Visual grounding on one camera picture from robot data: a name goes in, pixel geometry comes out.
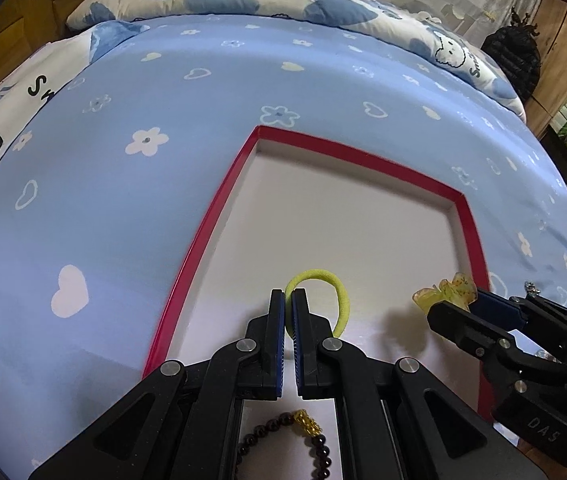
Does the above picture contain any dark coat rack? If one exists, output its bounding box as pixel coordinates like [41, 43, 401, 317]
[508, 7, 539, 36]

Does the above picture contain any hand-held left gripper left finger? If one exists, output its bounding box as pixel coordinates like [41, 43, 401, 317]
[28, 288, 285, 480]

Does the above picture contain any wooden headboard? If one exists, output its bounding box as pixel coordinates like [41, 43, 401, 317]
[0, 0, 164, 76]

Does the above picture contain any red shallow box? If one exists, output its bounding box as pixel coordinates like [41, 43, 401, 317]
[142, 125, 501, 431]

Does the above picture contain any black puffer jacket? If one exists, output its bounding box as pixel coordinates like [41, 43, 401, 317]
[481, 25, 541, 101]

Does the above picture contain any dark bead bracelet gold charm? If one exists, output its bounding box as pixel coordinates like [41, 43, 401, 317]
[236, 409, 334, 480]

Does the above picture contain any yellow hair tie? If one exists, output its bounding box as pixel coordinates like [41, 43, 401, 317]
[284, 270, 351, 341]

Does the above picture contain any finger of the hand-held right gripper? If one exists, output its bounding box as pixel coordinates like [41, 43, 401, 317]
[474, 290, 567, 376]
[426, 302, 539, 396]

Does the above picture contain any blue and white printed quilt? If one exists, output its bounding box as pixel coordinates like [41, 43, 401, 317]
[66, 0, 527, 121]

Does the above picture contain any yellow claw hair clip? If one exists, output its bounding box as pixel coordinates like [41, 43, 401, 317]
[412, 271, 479, 312]

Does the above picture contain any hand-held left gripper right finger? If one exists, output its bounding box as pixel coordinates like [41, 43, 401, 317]
[291, 288, 547, 480]

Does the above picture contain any blue flower print bedsheet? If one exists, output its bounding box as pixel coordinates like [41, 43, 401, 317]
[0, 15, 567, 480]

